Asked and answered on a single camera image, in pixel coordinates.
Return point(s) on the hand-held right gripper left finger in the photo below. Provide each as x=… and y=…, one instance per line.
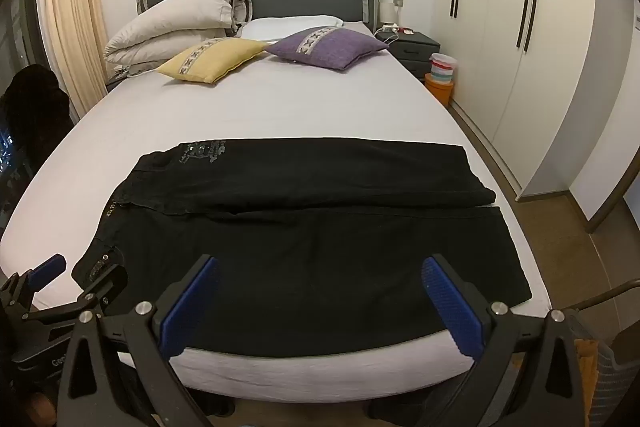
x=187, y=307

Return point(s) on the yellow cushion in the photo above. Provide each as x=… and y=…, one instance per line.
x=215, y=59

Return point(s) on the folded beige duvet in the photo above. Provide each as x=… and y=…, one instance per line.
x=170, y=24

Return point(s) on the orange round box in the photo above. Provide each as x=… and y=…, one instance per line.
x=439, y=93

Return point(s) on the grey laundry basket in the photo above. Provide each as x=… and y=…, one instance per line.
x=612, y=367

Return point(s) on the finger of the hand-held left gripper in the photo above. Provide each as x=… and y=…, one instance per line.
x=107, y=281
x=47, y=268

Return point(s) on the white wardrobe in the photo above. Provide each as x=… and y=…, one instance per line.
x=500, y=57

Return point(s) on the white pillow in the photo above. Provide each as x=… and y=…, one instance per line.
x=285, y=27

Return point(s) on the black pants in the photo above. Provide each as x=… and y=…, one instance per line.
x=300, y=247

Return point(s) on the striped plastic bucket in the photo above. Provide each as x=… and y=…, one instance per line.
x=442, y=68

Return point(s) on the beige curtain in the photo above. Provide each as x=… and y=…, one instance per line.
x=75, y=22

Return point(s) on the bed with grey headboard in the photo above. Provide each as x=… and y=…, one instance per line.
x=300, y=107

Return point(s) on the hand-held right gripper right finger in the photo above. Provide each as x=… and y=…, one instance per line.
x=450, y=307

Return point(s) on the dark grey nightstand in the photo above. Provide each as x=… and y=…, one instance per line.
x=412, y=49

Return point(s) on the purple cushion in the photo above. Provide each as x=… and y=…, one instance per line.
x=335, y=49

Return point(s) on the white table lamp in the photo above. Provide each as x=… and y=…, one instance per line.
x=387, y=13

